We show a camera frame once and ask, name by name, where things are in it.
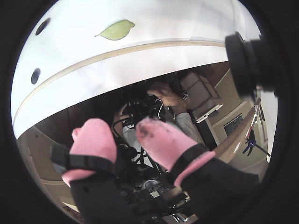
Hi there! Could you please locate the dark blueberry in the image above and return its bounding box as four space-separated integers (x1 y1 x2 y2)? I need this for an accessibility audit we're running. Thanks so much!
35 17 51 36
31 68 41 84

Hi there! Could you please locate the brown box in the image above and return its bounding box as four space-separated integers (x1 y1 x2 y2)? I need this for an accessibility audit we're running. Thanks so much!
179 71 221 117

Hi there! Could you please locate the blue bar clamp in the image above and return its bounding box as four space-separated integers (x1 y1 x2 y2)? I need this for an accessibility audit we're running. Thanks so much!
242 129 271 156

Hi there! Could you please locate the person's bare hand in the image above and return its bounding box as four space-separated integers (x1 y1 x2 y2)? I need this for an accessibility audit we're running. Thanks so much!
149 81 187 114

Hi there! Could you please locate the grey sleeved forearm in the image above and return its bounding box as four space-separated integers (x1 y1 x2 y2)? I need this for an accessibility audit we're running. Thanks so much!
174 111 207 150

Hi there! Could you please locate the dark framed panel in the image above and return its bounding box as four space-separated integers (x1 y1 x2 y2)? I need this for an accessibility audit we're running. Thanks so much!
223 113 243 136

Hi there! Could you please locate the green leaf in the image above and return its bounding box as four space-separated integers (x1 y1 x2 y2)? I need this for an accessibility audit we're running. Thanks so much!
94 20 135 42

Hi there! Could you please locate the pink covered gripper finger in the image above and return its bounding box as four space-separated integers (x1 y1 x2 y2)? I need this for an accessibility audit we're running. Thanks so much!
50 118 132 224
135 117 263 219

